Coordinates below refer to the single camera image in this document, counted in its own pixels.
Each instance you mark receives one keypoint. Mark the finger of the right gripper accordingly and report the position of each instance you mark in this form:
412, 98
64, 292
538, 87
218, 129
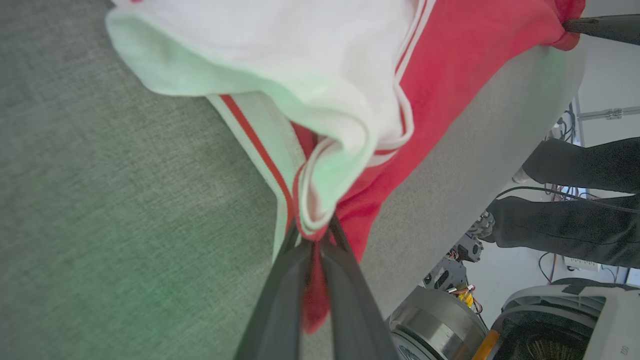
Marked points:
610, 29

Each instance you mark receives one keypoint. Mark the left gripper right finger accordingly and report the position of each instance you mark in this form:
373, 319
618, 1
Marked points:
355, 310

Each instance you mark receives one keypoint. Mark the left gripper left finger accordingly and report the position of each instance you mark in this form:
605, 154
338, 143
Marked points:
280, 310

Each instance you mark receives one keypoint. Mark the red white Bulls jersey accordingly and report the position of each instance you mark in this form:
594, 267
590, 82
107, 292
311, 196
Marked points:
450, 60

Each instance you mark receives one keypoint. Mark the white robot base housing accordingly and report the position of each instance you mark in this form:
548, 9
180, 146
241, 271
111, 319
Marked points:
615, 320

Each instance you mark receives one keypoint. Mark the silver wheel motor cylinder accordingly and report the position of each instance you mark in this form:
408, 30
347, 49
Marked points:
435, 325

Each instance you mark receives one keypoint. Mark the yellow base fitting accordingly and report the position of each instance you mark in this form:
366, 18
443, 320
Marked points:
486, 346

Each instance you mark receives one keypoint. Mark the black trouser leg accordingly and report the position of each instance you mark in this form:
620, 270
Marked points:
565, 230
590, 165

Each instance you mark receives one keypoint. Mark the white shoe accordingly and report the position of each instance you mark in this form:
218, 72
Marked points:
521, 176

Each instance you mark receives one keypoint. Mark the grey-green fabric sofa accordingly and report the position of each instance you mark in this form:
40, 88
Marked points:
100, 225

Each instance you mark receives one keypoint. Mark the white power strip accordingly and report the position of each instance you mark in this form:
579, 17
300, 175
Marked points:
582, 263

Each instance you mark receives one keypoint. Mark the white frame rail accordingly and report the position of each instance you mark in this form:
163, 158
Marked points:
612, 113

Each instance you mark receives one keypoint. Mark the grey metal base bracket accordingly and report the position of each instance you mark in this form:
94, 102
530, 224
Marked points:
447, 270

